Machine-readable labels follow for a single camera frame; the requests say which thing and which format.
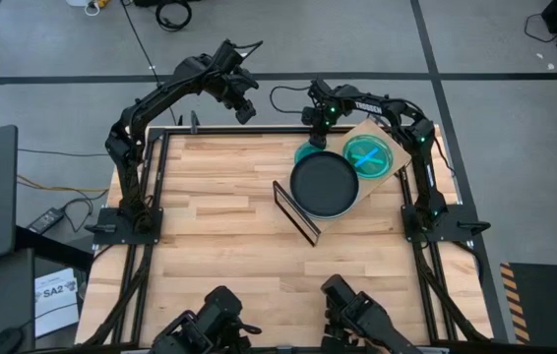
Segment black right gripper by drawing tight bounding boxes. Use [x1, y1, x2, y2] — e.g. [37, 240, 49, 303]
[300, 95, 343, 150]

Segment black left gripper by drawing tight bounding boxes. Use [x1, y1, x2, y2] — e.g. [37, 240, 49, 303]
[204, 53, 261, 126]

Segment translucent teal plate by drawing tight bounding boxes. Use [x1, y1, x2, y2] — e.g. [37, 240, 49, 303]
[293, 141, 324, 164]
[341, 134, 395, 180]

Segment black plate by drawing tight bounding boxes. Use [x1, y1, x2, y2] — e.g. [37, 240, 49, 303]
[288, 150, 361, 219]

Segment mint green plate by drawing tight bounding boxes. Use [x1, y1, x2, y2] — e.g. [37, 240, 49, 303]
[291, 161, 361, 221]

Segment white power strip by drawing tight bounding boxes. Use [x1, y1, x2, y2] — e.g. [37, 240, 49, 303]
[65, 0, 112, 17]

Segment black power brick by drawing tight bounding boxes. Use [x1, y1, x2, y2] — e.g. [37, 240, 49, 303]
[26, 206, 66, 236]

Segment white printed paper sheet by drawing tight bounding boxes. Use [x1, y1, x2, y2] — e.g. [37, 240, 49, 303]
[33, 267, 81, 339]

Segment black yellow hazard mat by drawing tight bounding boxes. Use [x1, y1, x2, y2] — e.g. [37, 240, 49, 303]
[499, 262, 557, 345]

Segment black computer mouse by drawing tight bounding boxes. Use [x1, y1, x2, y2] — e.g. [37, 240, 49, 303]
[0, 326, 27, 354]

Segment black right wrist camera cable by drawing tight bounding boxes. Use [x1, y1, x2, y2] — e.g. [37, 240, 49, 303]
[269, 86, 314, 115]

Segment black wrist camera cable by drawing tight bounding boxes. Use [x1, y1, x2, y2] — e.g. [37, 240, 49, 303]
[269, 86, 314, 115]
[236, 39, 264, 55]

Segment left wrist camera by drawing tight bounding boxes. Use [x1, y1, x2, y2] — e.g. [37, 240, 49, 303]
[215, 38, 248, 63]

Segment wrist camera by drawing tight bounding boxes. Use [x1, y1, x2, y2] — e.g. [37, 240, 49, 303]
[215, 38, 248, 63]
[307, 78, 332, 99]

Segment black left wrist camera cable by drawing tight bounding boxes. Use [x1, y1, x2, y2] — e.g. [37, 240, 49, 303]
[236, 39, 264, 55]

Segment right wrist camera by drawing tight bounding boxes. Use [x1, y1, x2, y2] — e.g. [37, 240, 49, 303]
[307, 78, 332, 99]

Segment wooden shelf black metal frame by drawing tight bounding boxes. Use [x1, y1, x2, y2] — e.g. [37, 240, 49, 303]
[272, 117, 412, 248]

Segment coiled black cable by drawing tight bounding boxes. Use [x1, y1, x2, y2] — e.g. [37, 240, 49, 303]
[154, 0, 194, 32]

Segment long black floor cable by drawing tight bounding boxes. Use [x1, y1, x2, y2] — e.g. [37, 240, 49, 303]
[119, 0, 181, 127]

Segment thin grey floor cable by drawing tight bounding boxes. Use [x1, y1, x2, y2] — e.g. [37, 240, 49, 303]
[17, 147, 112, 159]

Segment yellow floor cable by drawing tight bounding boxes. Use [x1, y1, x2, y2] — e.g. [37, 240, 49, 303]
[16, 172, 110, 194]

